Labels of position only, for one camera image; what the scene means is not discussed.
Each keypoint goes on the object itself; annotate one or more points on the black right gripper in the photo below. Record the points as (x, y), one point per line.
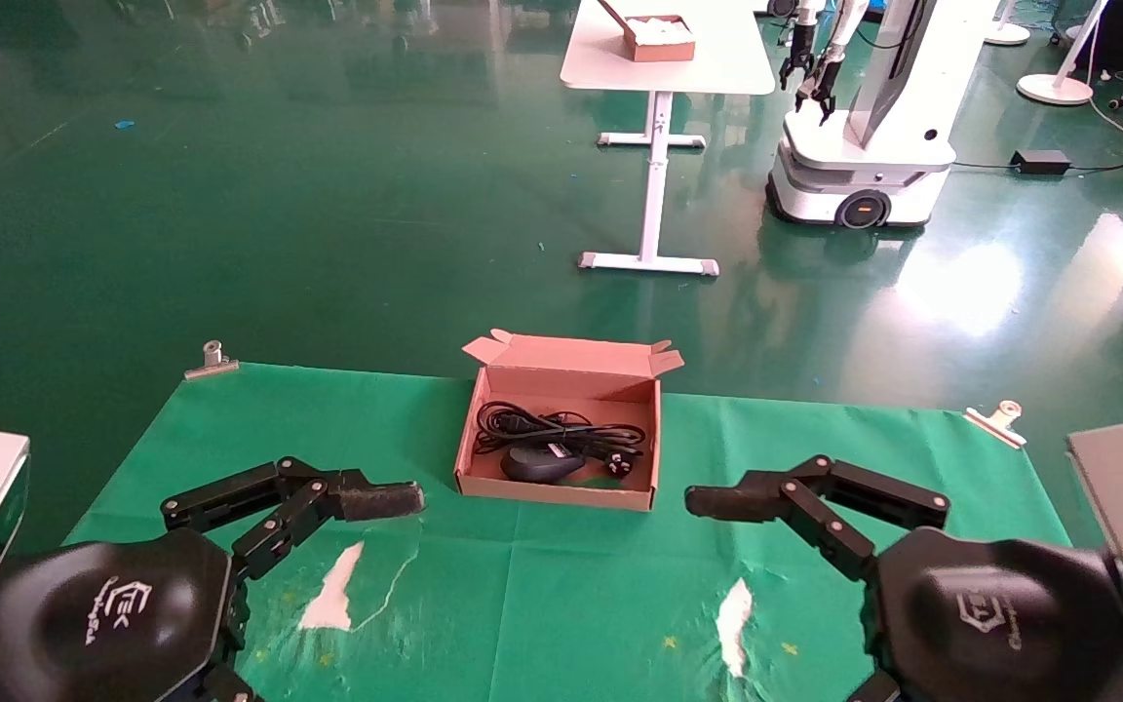
(995, 624)

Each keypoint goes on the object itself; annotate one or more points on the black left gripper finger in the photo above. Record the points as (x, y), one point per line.
(376, 500)

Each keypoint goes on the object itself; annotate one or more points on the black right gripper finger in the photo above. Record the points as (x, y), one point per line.
(727, 500)

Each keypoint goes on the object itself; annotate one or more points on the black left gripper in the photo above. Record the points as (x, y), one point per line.
(103, 624)

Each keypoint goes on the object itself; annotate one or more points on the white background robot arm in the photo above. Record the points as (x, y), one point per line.
(849, 24)
(808, 19)

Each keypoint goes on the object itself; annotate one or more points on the open brown cardboard box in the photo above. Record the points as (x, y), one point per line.
(561, 375)

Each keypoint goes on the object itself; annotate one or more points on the small brown cardboard box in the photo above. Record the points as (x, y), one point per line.
(664, 51)

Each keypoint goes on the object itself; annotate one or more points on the green table cloth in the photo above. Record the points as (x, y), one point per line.
(571, 604)

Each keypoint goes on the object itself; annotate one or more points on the silver binder clip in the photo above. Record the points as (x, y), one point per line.
(213, 366)
(995, 421)

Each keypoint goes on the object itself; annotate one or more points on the white wheeled background robot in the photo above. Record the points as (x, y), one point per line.
(873, 185)

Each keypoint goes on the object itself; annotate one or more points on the black background robot gripper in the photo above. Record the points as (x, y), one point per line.
(797, 63)
(820, 88)

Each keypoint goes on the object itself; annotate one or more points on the white background table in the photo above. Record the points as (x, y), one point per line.
(717, 58)

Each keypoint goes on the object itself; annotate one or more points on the black power adapter brick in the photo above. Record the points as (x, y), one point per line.
(1041, 161)

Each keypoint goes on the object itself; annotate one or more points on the white packing material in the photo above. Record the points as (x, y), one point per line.
(664, 29)

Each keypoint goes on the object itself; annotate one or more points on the large white round stand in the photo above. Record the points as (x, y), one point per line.
(1054, 90)

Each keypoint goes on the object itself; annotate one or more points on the small white round stand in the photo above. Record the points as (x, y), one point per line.
(1007, 34)

